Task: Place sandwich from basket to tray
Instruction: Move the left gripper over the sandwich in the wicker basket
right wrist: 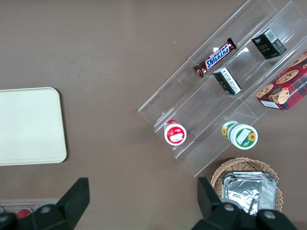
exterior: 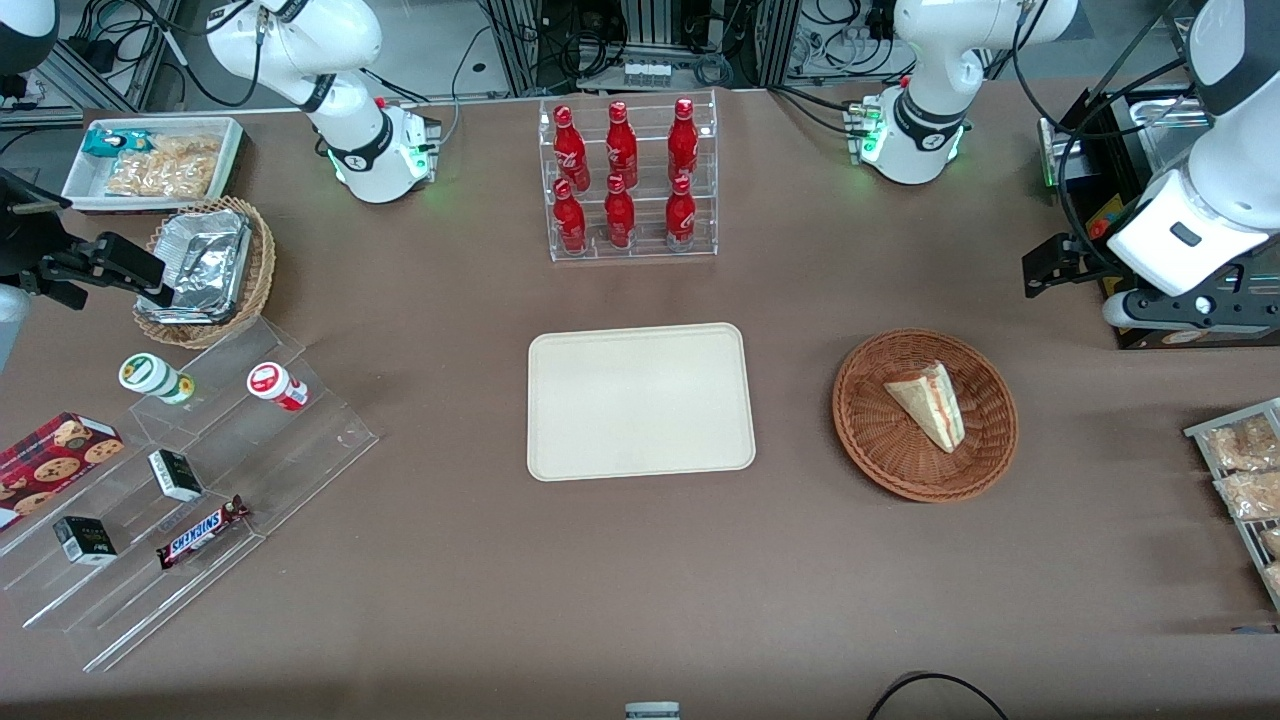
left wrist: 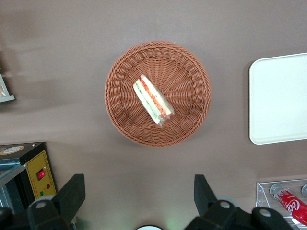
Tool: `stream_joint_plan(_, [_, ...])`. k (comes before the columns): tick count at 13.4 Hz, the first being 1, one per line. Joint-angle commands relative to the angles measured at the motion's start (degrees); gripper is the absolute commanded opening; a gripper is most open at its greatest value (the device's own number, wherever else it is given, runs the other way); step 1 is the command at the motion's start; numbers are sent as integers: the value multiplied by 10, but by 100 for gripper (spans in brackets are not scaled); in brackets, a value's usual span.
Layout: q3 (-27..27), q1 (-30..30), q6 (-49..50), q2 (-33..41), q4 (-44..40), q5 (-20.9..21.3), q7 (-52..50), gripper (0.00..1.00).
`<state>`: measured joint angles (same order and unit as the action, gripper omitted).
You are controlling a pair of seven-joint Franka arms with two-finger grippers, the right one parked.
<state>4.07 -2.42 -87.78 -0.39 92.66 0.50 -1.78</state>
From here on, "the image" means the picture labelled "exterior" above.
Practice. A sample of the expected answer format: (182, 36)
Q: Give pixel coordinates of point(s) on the red cookie box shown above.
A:
(50, 465)

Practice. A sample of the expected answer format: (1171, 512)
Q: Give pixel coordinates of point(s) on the white power strip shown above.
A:
(647, 73)

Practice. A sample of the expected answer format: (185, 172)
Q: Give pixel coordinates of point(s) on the triangular sandwich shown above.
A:
(930, 400)

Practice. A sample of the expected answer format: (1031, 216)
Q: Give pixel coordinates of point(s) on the aluminium foil container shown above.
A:
(205, 262)

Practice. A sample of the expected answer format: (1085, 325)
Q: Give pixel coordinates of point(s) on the clear bag of chips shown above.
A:
(170, 170)

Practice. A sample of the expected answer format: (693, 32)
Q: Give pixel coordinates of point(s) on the oval tan wicker basket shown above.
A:
(262, 260)

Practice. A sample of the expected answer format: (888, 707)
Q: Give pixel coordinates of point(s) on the Snickers chocolate bar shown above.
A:
(200, 533)

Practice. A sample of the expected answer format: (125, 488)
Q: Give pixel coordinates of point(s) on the cream rectangular tray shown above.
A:
(640, 400)

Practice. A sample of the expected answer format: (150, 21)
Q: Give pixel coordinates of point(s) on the steel warmer pan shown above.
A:
(1165, 125)

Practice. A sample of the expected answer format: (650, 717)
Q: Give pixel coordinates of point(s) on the clear acrylic stepped display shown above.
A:
(300, 450)

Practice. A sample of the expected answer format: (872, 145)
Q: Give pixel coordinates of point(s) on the clear acrylic bottle rack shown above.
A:
(645, 225)

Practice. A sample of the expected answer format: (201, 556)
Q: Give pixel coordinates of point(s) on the metal equipment rack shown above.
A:
(520, 50)

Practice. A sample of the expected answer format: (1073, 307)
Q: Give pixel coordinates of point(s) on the red cola bottle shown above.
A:
(621, 148)
(683, 145)
(570, 220)
(680, 218)
(570, 150)
(619, 218)

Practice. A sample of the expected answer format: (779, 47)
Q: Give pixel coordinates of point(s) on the teal snack packet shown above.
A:
(105, 142)

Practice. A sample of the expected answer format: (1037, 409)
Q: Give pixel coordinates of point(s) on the clear bag of bread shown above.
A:
(1245, 445)
(1255, 495)

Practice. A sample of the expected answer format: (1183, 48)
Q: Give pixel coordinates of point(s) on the small black carton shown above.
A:
(176, 476)
(85, 541)

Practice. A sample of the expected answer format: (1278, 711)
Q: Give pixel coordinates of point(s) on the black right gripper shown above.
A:
(22, 246)

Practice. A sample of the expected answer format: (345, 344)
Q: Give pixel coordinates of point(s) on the red lidded white cup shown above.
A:
(275, 385)

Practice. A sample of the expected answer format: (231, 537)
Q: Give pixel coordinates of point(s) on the round brown wicker basket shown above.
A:
(880, 450)

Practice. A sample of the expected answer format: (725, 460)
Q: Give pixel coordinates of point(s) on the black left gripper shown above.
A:
(1085, 252)

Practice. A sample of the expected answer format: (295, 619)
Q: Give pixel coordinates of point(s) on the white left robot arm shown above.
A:
(930, 120)

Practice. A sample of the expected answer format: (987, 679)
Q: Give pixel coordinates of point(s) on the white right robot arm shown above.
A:
(350, 150)

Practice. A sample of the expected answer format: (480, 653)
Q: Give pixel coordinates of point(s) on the small grey device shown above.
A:
(652, 711)

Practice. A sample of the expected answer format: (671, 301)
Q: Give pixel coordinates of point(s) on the white plastic snack bin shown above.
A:
(80, 185)

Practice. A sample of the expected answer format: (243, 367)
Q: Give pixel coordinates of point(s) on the black food warmer machine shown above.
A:
(1110, 210)

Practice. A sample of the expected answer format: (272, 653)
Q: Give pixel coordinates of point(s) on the green lidded white cup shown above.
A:
(150, 376)

